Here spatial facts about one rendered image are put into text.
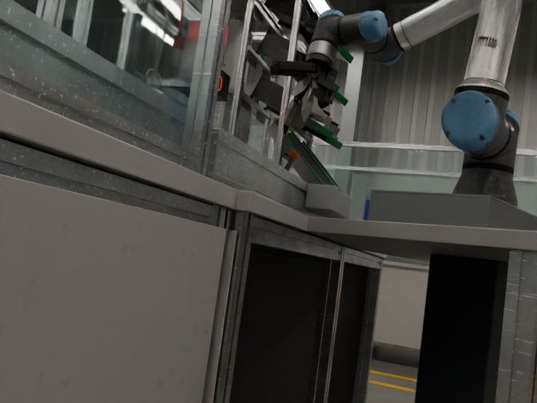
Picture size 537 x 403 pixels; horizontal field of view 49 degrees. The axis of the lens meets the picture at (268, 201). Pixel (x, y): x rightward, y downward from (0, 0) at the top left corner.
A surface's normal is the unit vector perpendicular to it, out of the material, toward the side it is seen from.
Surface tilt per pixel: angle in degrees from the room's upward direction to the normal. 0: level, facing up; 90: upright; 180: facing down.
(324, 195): 90
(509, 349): 90
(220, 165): 90
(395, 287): 90
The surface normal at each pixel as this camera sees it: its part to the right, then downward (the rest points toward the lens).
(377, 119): -0.39, -0.14
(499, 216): 0.73, 0.03
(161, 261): 0.94, 0.10
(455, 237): -0.68, -0.16
